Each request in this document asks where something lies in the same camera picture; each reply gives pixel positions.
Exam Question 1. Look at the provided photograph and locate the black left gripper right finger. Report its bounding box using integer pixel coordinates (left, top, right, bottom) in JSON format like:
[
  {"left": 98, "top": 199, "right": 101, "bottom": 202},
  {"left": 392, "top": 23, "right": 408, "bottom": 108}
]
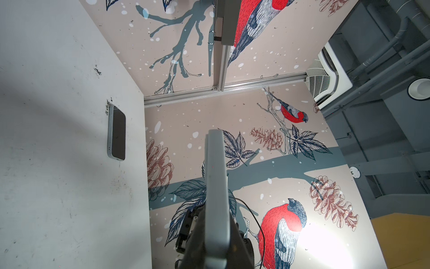
[{"left": 230, "top": 216, "right": 254, "bottom": 269}]

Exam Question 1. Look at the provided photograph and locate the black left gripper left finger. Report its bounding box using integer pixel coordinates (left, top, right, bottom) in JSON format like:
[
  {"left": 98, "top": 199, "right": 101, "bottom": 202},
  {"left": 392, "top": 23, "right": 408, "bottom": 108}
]
[{"left": 174, "top": 205, "right": 206, "bottom": 269}]

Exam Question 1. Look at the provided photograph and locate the large phone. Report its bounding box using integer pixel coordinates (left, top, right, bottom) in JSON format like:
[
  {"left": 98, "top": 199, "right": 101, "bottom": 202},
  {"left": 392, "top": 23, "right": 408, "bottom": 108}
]
[{"left": 204, "top": 130, "right": 230, "bottom": 269}]

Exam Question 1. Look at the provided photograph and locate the small phone light case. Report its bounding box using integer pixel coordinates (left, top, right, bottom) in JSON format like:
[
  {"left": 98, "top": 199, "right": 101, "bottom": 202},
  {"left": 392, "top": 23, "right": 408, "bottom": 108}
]
[{"left": 107, "top": 103, "right": 126, "bottom": 161}]

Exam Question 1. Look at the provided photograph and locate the ceiling air conditioner unit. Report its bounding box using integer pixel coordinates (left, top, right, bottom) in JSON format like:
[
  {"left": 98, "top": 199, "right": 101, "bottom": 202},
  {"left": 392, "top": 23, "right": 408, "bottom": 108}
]
[{"left": 305, "top": 43, "right": 353, "bottom": 110}]

